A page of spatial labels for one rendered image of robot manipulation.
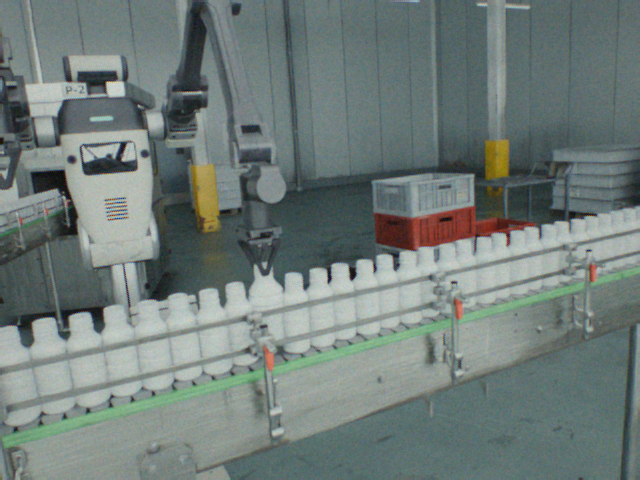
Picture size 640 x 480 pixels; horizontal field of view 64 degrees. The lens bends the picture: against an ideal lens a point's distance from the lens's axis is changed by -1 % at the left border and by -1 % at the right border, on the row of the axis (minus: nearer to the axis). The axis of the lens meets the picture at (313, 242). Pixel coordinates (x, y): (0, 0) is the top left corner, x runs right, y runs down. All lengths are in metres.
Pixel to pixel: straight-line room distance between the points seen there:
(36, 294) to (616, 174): 7.06
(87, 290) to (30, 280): 0.47
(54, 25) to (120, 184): 11.78
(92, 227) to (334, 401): 0.82
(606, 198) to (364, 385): 7.09
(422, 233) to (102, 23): 10.86
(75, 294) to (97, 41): 9.04
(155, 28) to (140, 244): 12.02
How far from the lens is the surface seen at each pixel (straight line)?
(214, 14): 1.17
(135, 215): 1.55
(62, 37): 13.21
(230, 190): 10.54
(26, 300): 5.05
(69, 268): 4.85
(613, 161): 8.02
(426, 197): 3.45
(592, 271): 1.51
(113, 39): 13.28
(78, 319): 0.99
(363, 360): 1.17
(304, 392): 1.12
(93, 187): 1.54
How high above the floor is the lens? 1.45
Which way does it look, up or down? 12 degrees down
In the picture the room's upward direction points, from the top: 4 degrees counter-clockwise
